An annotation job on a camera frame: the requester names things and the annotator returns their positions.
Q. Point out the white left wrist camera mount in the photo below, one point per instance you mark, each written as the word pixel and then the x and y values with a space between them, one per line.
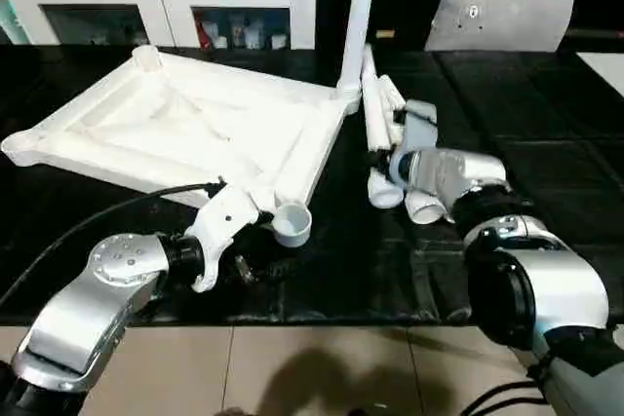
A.
pixel 224 226

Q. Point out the white padded sheet with fitting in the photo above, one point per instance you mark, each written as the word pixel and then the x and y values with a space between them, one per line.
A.
pixel 497 12

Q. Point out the white plastic table top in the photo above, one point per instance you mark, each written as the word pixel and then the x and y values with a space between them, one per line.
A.
pixel 166 124

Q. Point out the flat white sheet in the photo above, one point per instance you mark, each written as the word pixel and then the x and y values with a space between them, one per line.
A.
pixel 606 70

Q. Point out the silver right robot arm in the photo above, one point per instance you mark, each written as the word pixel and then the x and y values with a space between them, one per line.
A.
pixel 526 280

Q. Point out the teal glass panel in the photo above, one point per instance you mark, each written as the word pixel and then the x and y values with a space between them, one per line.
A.
pixel 8 21

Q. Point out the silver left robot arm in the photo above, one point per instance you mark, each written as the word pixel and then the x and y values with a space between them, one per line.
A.
pixel 88 309

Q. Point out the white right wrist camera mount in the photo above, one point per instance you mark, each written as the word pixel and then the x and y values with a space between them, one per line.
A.
pixel 419 119

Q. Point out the white plastic table leg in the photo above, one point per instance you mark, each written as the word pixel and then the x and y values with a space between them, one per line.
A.
pixel 356 17
pixel 396 94
pixel 374 119
pixel 425 206

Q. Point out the small yellow tag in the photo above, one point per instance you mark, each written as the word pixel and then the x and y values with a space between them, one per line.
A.
pixel 385 34

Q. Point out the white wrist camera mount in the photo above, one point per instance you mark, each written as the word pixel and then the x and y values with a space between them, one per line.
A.
pixel 224 226
pixel 419 119

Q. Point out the black work mat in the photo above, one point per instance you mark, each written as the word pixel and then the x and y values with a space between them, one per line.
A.
pixel 546 172

